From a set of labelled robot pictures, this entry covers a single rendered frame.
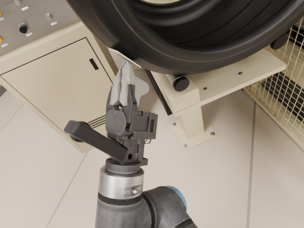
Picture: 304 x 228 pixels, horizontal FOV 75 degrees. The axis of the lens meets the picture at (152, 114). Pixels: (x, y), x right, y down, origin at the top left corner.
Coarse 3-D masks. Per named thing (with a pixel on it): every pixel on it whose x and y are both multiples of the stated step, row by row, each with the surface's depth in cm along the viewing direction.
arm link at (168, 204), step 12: (144, 192) 46; (156, 192) 47; (168, 192) 48; (180, 192) 50; (156, 204) 43; (168, 204) 45; (180, 204) 48; (156, 216) 42; (168, 216) 43; (180, 216) 43
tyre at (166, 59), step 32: (96, 0) 30; (128, 0) 30; (192, 0) 63; (224, 0) 63; (256, 0) 57; (288, 0) 42; (96, 32) 36; (128, 32) 34; (160, 32) 63; (192, 32) 64; (224, 32) 59; (256, 32) 44; (160, 64) 41; (192, 64) 44; (224, 64) 47
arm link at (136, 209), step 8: (104, 200) 37; (112, 200) 36; (120, 200) 36; (128, 200) 37; (136, 200) 38; (144, 200) 43; (96, 208) 39; (104, 208) 37; (112, 208) 36; (120, 208) 36; (128, 208) 37; (136, 208) 38; (144, 208) 41; (96, 216) 39; (104, 216) 37; (112, 216) 36; (120, 216) 36; (128, 216) 37; (136, 216) 38; (144, 216) 40; (96, 224) 38; (104, 224) 37; (112, 224) 36; (120, 224) 36; (128, 224) 37; (136, 224) 38; (144, 224) 40
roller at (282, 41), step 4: (280, 36) 51; (284, 36) 51; (276, 40) 51; (280, 40) 52; (284, 40) 52; (272, 44) 52; (276, 44) 52; (280, 44) 53; (272, 48) 53; (276, 48) 53
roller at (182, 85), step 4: (168, 76) 55; (172, 76) 53; (176, 76) 52; (180, 76) 52; (184, 76) 52; (172, 80) 53; (176, 80) 51; (180, 80) 51; (184, 80) 51; (188, 80) 52; (172, 84) 53; (176, 84) 52; (180, 84) 52; (184, 84) 52; (188, 84) 53; (176, 88) 53; (180, 88) 53; (184, 88) 53
